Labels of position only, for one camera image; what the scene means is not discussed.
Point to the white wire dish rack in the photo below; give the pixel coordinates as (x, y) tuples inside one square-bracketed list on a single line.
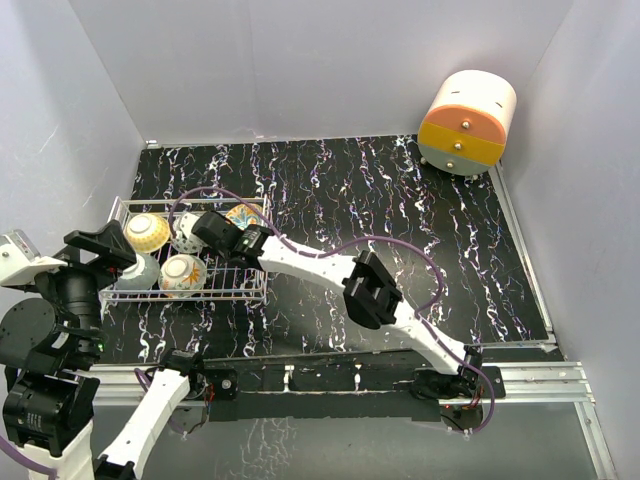
[(222, 282)]

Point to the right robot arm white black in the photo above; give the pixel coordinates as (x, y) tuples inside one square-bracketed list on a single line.
[(371, 295)]

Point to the yellow teal patterned bowl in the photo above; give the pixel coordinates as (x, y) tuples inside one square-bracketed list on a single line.
[(147, 232)]

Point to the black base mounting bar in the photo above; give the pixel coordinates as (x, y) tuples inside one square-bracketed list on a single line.
[(386, 385)]

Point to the grey bowl red rim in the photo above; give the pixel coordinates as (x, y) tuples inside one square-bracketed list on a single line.
[(141, 276)]

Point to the aluminium frame rail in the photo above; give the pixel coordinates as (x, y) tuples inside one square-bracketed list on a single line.
[(524, 382)]

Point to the orange blue floral bowl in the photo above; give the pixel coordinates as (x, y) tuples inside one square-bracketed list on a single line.
[(242, 216)]

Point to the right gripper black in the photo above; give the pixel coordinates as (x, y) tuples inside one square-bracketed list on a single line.
[(217, 232)]

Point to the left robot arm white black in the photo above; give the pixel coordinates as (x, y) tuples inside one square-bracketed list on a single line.
[(49, 343)]

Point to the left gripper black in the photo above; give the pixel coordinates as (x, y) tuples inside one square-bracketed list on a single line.
[(111, 247)]

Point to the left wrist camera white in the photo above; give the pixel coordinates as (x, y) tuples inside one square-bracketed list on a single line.
[(21, 261)]

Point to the blue patterned bowl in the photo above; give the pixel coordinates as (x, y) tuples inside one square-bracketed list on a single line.
[(184, 241)]

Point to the orange flower bowl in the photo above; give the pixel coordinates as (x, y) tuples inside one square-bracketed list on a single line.
[(182, 276)]

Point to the round pastel drawer cabinet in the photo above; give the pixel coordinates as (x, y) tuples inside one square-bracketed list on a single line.
[(466, 128)]

